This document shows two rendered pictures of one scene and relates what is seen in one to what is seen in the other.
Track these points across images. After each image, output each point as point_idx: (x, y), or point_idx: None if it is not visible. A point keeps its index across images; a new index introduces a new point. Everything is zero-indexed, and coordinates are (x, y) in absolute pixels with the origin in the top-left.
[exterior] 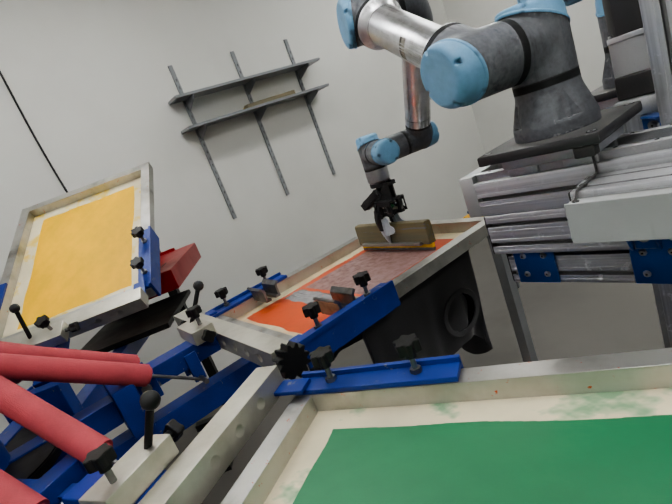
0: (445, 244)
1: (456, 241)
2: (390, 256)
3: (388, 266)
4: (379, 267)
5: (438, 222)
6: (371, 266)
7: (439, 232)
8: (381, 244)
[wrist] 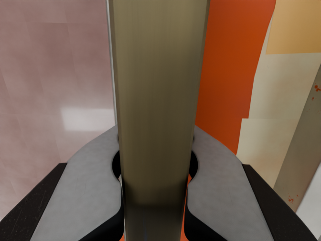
0: (182, 235)
1: None
2: (95, 121)
3: (34, 175)
4: (16, 148)
5: (311, 203)
6: (5, 105)
7: (279, 178)
8: (111, 65)
